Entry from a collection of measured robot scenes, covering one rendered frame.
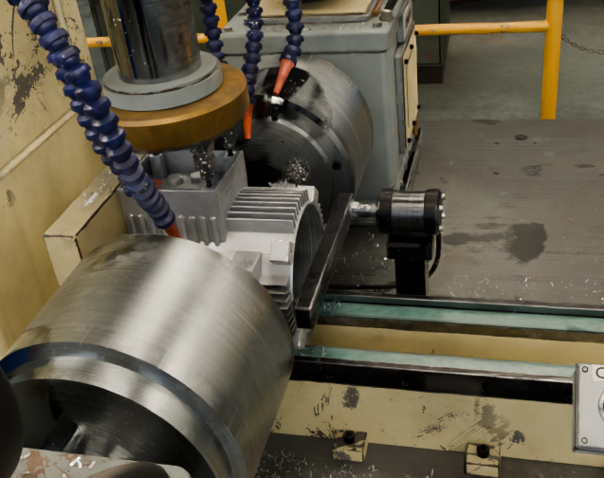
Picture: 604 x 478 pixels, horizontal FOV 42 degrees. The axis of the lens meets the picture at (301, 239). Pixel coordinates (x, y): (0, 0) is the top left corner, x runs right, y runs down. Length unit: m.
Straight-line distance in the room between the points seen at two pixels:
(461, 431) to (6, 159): 0.62
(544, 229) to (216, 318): 0.83
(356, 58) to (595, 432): 0.77
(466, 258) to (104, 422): 0.81
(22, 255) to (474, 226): 0.78
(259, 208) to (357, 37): 0.45
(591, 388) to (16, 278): 0.63
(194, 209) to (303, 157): 0.23
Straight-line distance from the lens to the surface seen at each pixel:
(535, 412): 0.96
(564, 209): 1.48
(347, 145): 1.07
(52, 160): 1.03
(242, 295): 0.74
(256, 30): 1.04
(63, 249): 0.86
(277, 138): 1.06
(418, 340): 1.03
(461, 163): 1.62
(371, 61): 1.28
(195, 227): 0.90
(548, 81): 3.24
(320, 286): 0.89
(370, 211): 1.04
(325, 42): 1.28
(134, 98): 0.83
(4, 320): 0.96
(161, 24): 0.83
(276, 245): 0.86
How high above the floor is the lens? 1.55
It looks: 32 degrees down
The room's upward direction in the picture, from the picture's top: 7 degrees counter-clockwise
